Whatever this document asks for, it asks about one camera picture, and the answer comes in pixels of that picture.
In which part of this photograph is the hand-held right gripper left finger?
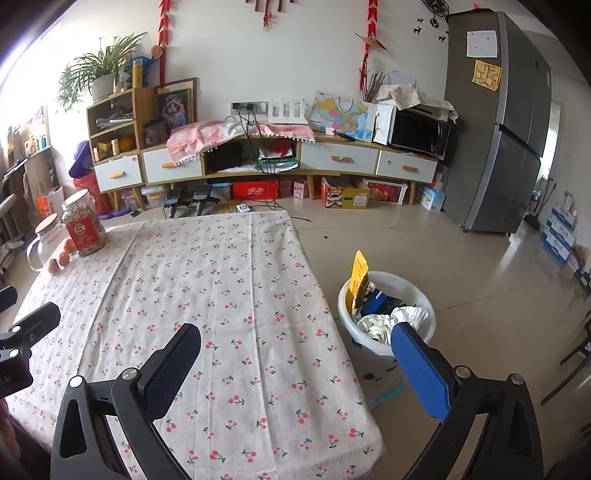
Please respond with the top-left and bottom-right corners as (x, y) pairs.
(51, 323), (202, 480)

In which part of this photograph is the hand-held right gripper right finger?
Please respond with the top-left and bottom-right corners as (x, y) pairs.
(390, 322), (546, 480)

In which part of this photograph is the white spotted trash bin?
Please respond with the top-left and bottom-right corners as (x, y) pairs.
(337, 271), (437, 357)

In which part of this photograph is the yellow snack wrapper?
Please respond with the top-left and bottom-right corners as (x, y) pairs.
(346, 249), (372, 319)

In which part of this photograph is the person's left hand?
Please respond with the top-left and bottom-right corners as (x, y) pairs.
(0, 399), (17, 462)

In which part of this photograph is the cherry print tablecloth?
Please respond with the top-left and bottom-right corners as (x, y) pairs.
(4, 210), (386, 480)

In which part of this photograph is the glass pitcher with wooden lid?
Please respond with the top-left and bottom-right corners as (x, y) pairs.
(27, 215), (70, 273)

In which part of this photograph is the clear jar with red label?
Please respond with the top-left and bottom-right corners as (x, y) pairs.
(61, 190), (109, 258)

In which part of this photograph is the cluttered side shelf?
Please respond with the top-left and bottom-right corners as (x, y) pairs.
(0, 106), (63, 241)

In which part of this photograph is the black chair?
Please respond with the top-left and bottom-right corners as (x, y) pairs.
(540, 320), (591, 407)

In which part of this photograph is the blue white small box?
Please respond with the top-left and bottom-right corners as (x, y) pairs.
(420, 185), (447, 212)

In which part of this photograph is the clear storage box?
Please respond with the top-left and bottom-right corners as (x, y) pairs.
(141, 185), (169, 210)

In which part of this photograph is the blue white carton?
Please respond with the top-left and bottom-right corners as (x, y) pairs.
(544, 228), (575, 252)
(551, 205), (578, 227)
(547, 217), (578, 238)
(541, 240), (571, 265)

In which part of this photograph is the colourful cardboard carton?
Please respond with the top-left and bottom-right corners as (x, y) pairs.
(320, 178), (371, 209)

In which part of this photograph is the flat red box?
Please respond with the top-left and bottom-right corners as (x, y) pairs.
(232, 181), (280, 201)

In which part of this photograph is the broom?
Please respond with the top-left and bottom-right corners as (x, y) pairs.
(526, 178), (557, 232)

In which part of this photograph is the black electronic box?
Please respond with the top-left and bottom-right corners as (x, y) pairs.
(204, 141), (243, 174)

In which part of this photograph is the grey refrigerator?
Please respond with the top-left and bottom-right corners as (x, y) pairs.
(443, 10), (552, 234)

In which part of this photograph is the wooden white drawer cabinet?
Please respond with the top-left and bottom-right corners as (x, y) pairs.
(86, 85), (439, 210)

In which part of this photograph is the folded colourful cloth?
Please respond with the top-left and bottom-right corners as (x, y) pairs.
(255, 141), (298, 172)

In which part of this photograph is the black microwave oven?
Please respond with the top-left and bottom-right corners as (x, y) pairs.
(388, 107), (452, 160)

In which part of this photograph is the pink cloth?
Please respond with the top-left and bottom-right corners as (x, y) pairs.
(166, 119), (315, 166)

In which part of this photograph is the potted green plant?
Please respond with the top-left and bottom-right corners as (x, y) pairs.
(55, 31), (148, 112)

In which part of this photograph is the framed cat picture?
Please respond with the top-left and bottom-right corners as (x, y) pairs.
(154, 78), (198, 134)

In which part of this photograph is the map print bag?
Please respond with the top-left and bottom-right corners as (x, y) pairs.
(308, 91), (377, 141)

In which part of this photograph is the floral cloth cover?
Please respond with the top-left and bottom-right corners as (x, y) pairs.
(376, 83), (459, 123)

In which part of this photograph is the white router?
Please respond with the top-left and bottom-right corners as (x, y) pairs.
(268, 96), (309, 124)

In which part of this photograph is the blue watering can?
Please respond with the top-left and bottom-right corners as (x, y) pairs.
(124, 55), (158, 88)

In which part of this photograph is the bunch of dry twigs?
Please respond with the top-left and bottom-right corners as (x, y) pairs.
(362, 69), (393, 102)

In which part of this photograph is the yellow paper note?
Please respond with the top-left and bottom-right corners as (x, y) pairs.
(471, 59), (503, 92)

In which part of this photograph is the white paper sheet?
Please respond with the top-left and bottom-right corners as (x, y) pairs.
(465, 30), (498, 59)

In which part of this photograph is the red box with white frame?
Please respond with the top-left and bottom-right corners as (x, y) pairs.
(362, 179), (409, 204)

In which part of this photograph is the small dark picture frame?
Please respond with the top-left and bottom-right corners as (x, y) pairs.
(144, 119), (169, 147)

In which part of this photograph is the black cable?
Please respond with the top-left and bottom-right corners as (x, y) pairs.
(240, 108), (282, 210)

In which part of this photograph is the red hanging string decoration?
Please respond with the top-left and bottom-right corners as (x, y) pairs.
(154, 0), (172, 86)

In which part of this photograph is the red tassel wall decoration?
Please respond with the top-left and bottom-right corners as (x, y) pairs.
(355, 0), (387, 90)

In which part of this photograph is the red paper wall ornament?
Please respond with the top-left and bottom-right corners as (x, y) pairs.
(245, 0), (296, 31)

